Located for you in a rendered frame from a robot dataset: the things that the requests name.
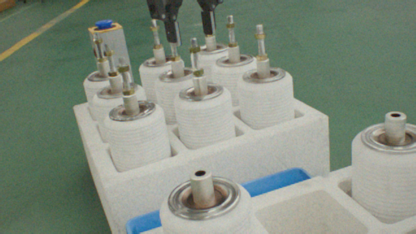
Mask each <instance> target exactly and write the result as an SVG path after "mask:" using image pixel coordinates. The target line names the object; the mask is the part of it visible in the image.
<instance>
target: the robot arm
mask: <svg viewBox="0 0 416 234"><path fill-rule="evenodd" d="M146 1H147V3H148V10H149V14H150V16H151V18H152V19H153V20H161V21H163V22H164V26H165V30H166V37H167V40H168V42H170V45H171V46H176V47H177V46H181V36H180V32H179V24H178V21H176V19H177V13H178V11H179V7H181V5H182V2H183V0H146ZM197 2H198V4H199V6H200V8H201V9H202V10H203V11H202V12H201V21H202V26H203V33H204V34H205V35H214V34H215V30H216V18H215V8H216V7H217V6H218V5H219V4H222V3H223V0H197Z"/></svg>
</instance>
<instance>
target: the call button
mask: <svg viewBox="0 0 416 234"><path fill-rule="evenodd" d="M111 24H113V22H112V20H111V19H103V20H100V21H97V22H96V27H98V29H106V28H109V27H112V25H111Z"/></svg>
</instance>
